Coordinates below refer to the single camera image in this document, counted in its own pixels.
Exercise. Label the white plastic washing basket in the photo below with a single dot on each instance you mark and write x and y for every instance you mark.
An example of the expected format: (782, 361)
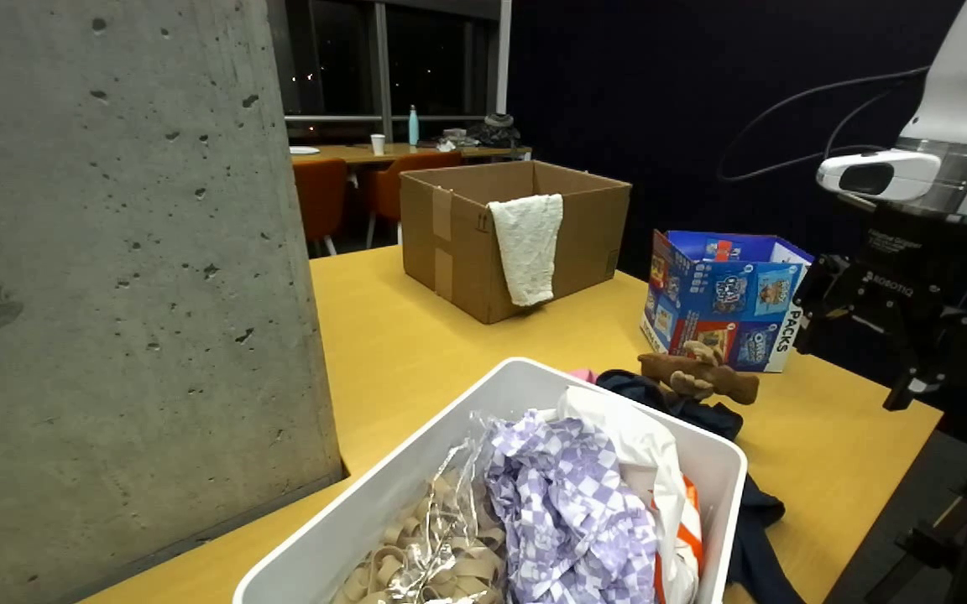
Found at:
(419, 493)

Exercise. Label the concrete pillar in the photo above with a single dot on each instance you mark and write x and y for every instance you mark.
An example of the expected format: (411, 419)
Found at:
(115, 281)

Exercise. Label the white towel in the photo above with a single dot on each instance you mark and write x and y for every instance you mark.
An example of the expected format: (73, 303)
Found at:
(528, 248)

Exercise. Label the silver wrist camera bar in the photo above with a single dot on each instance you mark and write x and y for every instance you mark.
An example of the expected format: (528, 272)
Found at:
(880, 176)

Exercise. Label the purple checkered cloth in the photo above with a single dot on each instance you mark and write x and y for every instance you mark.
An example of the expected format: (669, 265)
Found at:
(568, 506)

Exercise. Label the teal water bottle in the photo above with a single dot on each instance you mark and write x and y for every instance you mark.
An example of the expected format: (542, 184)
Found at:
(416, 126)

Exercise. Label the white window frame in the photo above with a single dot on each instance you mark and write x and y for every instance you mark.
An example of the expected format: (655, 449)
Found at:
(503, 56)

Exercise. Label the orange fabric item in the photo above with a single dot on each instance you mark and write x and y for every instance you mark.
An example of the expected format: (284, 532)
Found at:
(689, 542)

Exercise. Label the white cup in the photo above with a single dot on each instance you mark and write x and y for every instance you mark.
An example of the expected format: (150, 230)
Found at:
(378, 144)

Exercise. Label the blue printed cardboard box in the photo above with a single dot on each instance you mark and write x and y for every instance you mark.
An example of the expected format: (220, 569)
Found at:
(719, 303)

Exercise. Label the brown cardboard box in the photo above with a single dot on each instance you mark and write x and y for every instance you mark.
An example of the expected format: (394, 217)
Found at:
(453, 241)

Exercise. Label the brown plush toy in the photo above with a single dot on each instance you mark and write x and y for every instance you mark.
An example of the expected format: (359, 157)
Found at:
(703, 373)

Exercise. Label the grey bag pile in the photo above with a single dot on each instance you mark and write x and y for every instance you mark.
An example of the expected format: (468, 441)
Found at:
(487, 132)

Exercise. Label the pink cloth garment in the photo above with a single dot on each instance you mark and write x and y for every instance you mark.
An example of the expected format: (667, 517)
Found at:
(589, 378)

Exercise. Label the crumpled tan plastic bag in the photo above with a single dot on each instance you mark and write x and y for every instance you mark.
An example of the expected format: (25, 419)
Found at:
(429, 559)

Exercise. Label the white cloth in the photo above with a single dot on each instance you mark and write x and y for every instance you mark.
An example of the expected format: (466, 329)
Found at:
(646, 449)

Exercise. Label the orange chair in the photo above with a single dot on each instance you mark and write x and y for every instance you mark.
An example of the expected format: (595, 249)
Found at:
(319, 202)
(394, 188)

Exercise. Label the navy blue cloth garment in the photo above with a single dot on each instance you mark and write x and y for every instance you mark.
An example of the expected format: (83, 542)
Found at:
(719, 421)

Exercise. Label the white paper sheet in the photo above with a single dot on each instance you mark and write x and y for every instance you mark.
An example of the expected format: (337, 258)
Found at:
(303, 149)

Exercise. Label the long wooden desk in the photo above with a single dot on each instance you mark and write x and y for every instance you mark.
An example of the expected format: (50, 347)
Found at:
(439, 154)

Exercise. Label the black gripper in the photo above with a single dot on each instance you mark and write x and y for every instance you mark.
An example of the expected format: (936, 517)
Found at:
(943, 281)

